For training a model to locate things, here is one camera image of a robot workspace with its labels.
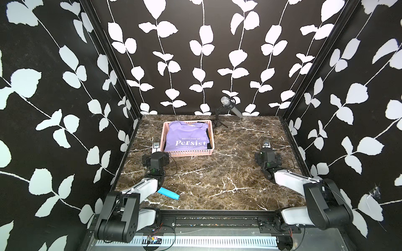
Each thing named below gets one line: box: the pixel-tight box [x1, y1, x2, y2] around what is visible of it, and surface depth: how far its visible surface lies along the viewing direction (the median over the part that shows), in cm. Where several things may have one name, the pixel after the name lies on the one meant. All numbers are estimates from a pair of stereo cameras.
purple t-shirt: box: [164, 120, 210, 152], surface depth 103 cm
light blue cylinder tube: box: [157, 186, 181, 201], surface depth 84 cm
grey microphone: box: [220, 95, 243, 119], surface depth 96 cm
